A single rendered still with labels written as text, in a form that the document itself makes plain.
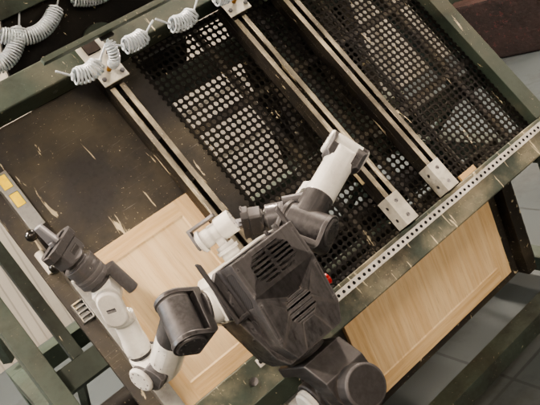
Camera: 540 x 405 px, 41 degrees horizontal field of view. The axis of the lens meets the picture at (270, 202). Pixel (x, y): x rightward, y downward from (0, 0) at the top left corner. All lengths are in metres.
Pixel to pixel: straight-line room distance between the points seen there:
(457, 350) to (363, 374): 1.73
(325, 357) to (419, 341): 1.26
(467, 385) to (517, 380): 0.31
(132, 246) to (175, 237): 0.15
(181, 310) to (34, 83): 1.05
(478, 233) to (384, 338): 0.65
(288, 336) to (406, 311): 1.27
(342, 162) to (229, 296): 0.52
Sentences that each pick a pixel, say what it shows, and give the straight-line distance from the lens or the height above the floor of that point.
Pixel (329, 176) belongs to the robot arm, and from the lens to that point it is 2.05.
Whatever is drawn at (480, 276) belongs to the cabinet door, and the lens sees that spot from 3.31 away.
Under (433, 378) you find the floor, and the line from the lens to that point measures 3.42.
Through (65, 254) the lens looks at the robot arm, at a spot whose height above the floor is 1.56.
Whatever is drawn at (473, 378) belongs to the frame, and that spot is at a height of 0.18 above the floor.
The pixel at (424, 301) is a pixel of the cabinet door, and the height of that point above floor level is 0.45.
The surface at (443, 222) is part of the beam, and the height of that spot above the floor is 0.85.
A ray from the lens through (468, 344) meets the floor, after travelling 3.54.
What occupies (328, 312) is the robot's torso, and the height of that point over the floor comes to 1.18.
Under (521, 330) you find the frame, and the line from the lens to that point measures 3.23.
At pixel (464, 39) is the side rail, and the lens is 3.22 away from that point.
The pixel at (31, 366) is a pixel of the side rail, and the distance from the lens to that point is 2.28.
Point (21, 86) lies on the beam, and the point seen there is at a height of 1.90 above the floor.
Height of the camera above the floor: 2.14
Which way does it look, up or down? 22 degrees down
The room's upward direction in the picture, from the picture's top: 25 degrees counter-clockwise
